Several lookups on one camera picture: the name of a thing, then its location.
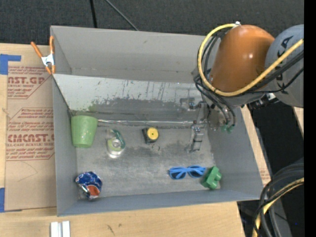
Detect clear green tape dispenser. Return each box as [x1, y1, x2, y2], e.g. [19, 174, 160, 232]
[105, 128, 126, 159]

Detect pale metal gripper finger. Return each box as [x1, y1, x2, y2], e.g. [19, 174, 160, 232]
[185, 121, 205, 154]
[179, 97, 201, 110]

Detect crushed blue drink can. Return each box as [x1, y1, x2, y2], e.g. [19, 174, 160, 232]
[75, 171, 103, 201]

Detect grey metal bin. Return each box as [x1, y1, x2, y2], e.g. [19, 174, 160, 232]
[50, 25, 265, 217]

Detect green toy block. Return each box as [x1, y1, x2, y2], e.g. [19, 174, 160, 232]
[200, 166, 223, 190]

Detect brown cardboard board, red print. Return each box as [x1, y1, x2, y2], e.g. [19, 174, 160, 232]
[0, 42, 58, 212]

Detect yellow and black tape measure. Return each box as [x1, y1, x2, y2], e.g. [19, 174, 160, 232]
[142, 126, 159, 145]

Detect green plastic cup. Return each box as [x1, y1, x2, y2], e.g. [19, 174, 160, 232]
[71, 115, 99, 148]

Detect blue sunglasses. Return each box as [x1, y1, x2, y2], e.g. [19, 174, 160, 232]
[168, 165, 207, 180]

